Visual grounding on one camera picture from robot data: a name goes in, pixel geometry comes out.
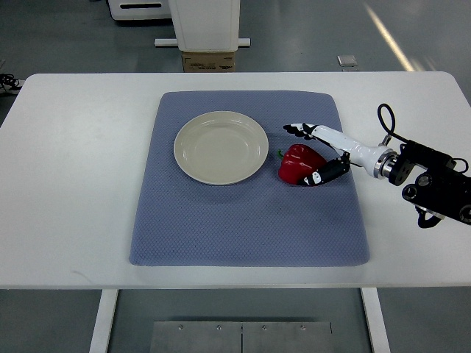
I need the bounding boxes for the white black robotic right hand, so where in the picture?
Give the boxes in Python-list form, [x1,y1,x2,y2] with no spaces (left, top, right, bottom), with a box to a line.
[283,123,392,186]

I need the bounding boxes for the red bell pepper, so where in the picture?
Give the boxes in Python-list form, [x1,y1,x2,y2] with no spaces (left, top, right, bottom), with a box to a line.
[277,144,327,185]

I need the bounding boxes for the grey floor socket plate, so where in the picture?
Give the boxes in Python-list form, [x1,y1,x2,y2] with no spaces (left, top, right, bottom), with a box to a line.
[337,54,358,68]

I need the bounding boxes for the cream round plate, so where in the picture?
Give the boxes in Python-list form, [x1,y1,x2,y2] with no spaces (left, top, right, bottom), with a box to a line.
[174,111,269,185]

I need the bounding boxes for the white right table leg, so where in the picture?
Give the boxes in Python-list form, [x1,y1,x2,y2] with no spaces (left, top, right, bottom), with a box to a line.
[361,288,391,353]

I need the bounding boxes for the white table leg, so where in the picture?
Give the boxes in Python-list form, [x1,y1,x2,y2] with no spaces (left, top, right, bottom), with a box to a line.
[361,288,391,353]
[89,289,118,353]

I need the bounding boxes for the blue textured mat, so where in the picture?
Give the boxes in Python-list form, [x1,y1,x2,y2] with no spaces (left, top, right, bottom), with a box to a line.
[130,90,369,267]

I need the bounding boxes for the brown cardboard box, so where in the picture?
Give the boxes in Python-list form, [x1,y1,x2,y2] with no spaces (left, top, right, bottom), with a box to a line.
[182,51,236,73]

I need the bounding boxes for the white machine column base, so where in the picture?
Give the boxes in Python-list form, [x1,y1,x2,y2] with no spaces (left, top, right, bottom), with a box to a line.
[154,0,251,52]

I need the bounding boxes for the white cabinet with slot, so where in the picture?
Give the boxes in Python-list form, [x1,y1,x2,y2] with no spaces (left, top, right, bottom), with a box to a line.
[107,0,171,21]

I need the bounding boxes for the white left table leg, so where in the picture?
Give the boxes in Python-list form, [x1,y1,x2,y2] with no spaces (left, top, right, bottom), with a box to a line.
[89,289,118,353]

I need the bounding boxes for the black cables at left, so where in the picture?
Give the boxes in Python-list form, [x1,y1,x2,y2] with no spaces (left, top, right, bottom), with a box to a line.
[0,73,21,95]

